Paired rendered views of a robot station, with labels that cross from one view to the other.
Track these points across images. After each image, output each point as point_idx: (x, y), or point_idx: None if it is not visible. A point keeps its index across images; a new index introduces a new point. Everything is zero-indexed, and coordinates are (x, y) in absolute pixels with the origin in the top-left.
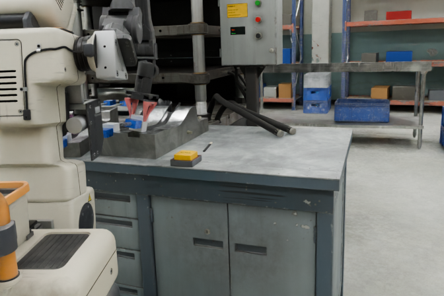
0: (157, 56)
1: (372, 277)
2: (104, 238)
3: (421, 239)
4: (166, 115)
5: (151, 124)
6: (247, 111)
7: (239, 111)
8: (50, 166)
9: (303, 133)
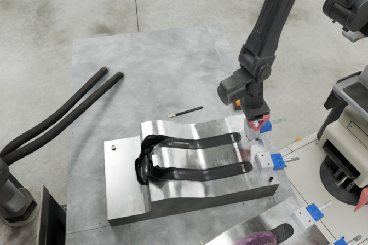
0: (240, 63)
1: None
2: (364, 68)
3: (1, 107)
4: (177, 145)
5: (203, 153)
6: (85, 100)
7: (84, 109)
8: None
9: (100, 65)
